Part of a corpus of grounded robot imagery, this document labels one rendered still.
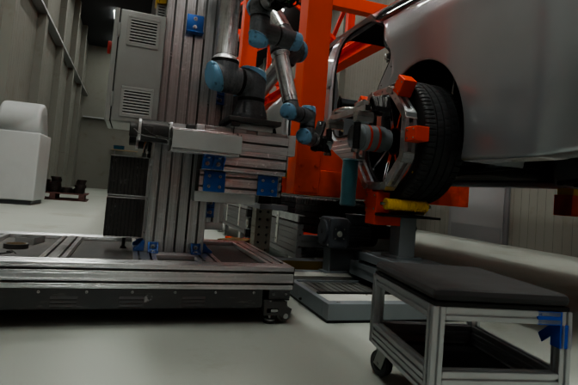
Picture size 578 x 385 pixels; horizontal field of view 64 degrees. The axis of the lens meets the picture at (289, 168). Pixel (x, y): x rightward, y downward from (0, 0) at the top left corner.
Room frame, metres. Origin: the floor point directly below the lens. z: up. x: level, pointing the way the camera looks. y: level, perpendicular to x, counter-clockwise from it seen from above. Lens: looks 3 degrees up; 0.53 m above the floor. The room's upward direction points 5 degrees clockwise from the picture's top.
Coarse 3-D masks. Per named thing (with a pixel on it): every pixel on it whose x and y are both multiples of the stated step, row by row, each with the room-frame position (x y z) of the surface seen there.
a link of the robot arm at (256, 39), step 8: (256, 16) 1.64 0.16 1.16; (264, 16) 1.64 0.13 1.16; (256, 24) 1.64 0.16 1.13; (264, 24) 1.64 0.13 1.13; (272, 24) 1.67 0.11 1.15; (256, 32) 1.63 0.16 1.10; (264, 32) 1.64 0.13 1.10; (272, 32) 1.66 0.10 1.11; (280, 32) 1.68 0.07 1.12; (256, 40) 1.64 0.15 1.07; (264, 40) 1.65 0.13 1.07; (272, 40) 1.68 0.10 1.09
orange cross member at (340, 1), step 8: (336, 0) 4.91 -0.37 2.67; (344, 0) 4.94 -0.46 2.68; (352, 0) 4.97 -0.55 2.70; (360, 0) 5.01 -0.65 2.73; (336, 8) 4.98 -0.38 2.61; (344, 8) 4.96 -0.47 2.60; (352, 8) 4.97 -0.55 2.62; (360, 8) 5.01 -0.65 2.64; (368, 8) 5.04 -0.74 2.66; (376, 8) 5.07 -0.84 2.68
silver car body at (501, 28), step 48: (432, 0) 2.44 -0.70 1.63; (480, 0) 2.06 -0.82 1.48; (528, 0) 1.80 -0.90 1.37; (576, 0) 1.63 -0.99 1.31; (336, 48) 3.81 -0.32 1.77; (432, 48) 2.39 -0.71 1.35; (480, 48) 2.05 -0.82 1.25; (528, 48) 1.79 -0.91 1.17; (576, 48) 1.62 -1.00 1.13; (336, 96) 3.78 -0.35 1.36; (480, 96) 2.03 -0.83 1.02; (528, 96) 1.78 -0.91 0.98; (576, 96) 1.63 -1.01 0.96; (336, 144) 3.53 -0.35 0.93; (480, 144) 2.01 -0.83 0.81; (528, 144) 1.76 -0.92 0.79; (576, 144) 1.65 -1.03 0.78
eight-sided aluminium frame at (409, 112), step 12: (396, 96) 2.28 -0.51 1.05; (408, 108) 2.20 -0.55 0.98; (408, 120) 2.19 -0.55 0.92; (408, 144) 2.23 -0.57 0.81; (360, 156) 2.67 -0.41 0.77; (408, 156) 2.19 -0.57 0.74; (360, 168) 2.60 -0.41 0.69; (396, 168) 2.24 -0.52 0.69; (360, 180) 2.58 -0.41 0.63; (372, 180) 2.55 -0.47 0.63; (384, 180) 2.32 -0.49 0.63; (396, 180) 2.31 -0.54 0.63
